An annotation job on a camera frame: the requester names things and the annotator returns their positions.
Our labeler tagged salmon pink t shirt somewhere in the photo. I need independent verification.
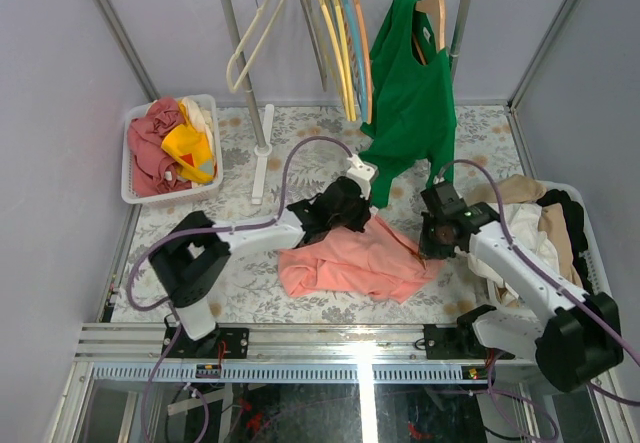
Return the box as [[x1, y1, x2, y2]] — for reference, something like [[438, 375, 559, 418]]
[[278, 217, 444, 303]]

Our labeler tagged white garment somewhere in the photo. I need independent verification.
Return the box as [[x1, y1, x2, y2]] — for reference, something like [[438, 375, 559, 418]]
[[467, 203, 560, 308]]

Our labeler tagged wooden hanger with green shirt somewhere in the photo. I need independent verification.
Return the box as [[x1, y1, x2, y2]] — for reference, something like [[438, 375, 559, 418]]
[[372, 213, 426, 269]]

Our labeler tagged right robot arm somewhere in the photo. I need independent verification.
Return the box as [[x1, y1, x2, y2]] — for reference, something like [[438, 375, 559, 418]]
[[419, 181, 624, 392]]

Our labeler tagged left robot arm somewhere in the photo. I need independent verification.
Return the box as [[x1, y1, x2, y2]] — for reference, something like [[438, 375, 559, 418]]
[[148, 176, 371, 358]]

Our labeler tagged green t shirt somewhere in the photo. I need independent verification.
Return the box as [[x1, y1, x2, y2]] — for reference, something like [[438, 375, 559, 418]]
[[360, 0, 457, 208]]

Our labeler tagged cream plastic hanger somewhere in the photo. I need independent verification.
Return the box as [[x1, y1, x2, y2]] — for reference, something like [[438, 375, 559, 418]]
[[226, 0, 286, 93]]

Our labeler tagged yellow hanger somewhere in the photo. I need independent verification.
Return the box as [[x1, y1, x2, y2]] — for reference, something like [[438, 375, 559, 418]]
[[311, 0, 354, 122], [326, 0, 356, 122]]

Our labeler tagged grey plastic hanger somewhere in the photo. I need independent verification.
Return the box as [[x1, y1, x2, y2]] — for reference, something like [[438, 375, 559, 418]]
[[299, 0, 328, 92]]

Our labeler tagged blue plastic hanger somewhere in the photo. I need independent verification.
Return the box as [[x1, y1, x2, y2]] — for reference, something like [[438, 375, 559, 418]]
[[334, 0, 371, 123]]

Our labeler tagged right wooden hanger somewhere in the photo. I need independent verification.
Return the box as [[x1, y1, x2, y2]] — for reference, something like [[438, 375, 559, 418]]
[[415, 0, 446, 52]]

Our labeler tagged beige garment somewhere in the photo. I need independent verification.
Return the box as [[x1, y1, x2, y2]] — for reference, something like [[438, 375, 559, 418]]
[[497, 175, 582, 287]]

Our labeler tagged floral table cloth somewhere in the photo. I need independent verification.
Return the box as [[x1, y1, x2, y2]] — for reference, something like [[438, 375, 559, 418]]
[[128, 105, 522, 324]]

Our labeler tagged black garment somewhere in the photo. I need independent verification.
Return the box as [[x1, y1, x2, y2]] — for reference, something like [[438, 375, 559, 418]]
[[536, 189, 591, 289]]

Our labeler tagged white right laundry basket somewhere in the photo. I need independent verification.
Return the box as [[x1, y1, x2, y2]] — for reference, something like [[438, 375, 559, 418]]
[[487, 180, 616, 322]]

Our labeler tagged white laundry basket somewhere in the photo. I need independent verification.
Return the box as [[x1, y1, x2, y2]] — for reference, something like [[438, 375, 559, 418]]
[[487, 180, 616, 322], [121, 94, 223, 206]]

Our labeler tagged yellow garment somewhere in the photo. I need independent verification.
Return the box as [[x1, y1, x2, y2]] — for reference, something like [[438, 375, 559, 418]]
[[161, 123, 217, 185]]

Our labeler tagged cream garment in left basket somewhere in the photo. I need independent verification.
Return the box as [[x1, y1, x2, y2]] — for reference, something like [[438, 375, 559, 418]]
[[178, 97, 214, 145]]

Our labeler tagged dusty rose garment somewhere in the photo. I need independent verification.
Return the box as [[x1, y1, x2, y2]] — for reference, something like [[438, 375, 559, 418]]
[[127, 97, 192, 197]]

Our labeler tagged white left laundry basket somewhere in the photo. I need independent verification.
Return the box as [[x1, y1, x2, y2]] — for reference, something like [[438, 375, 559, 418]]
[[121, 94, 223, 206]]

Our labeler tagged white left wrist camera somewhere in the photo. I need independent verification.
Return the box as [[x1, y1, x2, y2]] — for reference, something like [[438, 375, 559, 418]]
[[346, 154, 378, 200]]

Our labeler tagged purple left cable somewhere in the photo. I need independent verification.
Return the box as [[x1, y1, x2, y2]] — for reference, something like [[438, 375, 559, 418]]
[[124, 136, 354, 443]]

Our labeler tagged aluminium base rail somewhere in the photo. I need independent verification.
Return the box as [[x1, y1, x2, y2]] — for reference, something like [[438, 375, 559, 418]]
[[69, 320, 616, 384]]

